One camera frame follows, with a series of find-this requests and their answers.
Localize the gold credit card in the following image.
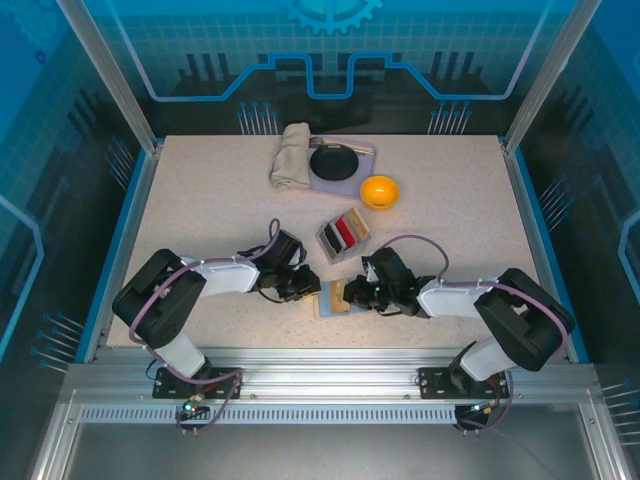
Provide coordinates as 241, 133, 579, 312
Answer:
347, 208, 371, 241
325, 279, 351, 315

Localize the clear acrylic card stand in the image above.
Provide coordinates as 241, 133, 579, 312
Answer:
314, 207, 373, 265

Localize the red credit card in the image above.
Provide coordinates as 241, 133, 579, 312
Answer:
333, 215, 358, 248

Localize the black credit card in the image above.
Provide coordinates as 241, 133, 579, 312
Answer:
323, 222, 347, 255

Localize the orange bowl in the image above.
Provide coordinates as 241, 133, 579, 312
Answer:
359, 174, 401, 213

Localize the black round pan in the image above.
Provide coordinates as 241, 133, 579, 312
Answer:
308, 143, 361, 184

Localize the purple rectangular mat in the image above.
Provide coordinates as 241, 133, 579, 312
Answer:
269, 135, 379, 200

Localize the beige folded cloth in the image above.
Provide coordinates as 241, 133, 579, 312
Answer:
269, 122, 312, 190

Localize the lit power connector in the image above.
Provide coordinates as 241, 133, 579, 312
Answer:
467, 399, 503, 417
180, 393, 210, 420

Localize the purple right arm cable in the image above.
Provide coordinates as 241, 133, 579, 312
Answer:
382, 234, 576, 434

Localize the aluminium frame rail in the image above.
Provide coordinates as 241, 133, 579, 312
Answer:
64, 347, 601, 401

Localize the slotted grey cable duct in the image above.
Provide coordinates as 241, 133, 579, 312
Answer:
77, 404, 461, 426

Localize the aluminium side rail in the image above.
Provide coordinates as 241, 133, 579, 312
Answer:
82, 142, 165, 365
499, 137, 576, 364

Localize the aluminium frame post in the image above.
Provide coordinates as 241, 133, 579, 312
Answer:
53, 0, 165, 155
502, 0, 596, 154

